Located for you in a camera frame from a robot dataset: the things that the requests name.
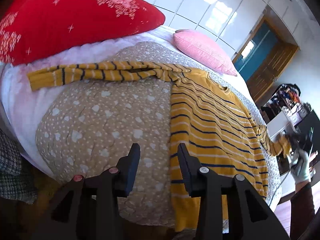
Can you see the white gloved right hand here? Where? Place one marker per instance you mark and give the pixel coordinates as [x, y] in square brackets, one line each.
[300, 166]

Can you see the red embroidered pillow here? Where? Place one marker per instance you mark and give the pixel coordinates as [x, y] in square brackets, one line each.
[37, 29]

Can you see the wooden door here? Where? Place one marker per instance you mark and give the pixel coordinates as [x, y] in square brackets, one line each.
[270, 69]

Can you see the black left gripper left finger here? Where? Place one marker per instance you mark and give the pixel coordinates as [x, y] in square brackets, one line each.
[87, 208]

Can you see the beige spotted quilt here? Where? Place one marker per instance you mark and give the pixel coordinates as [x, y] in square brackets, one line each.
[107, 134]

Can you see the cluttered shelf rack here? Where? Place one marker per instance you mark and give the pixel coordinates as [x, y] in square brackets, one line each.
[286, 99]

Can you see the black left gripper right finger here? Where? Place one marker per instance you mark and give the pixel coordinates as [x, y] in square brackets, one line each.
[230, 208]

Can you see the white wardrobe doors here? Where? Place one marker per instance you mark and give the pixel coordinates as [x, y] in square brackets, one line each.
[229, 22]

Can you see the white drawer unit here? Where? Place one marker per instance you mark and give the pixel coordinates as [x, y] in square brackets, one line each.
[280, 125]

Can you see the pink ribbed pillow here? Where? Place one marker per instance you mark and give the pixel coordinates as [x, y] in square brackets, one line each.
[204, 50]

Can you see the yellow striped knit sweater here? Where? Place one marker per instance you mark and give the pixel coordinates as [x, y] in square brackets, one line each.
[210, 119]

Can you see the checkered grey fabric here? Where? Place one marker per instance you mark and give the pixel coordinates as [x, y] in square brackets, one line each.
[16, 176]

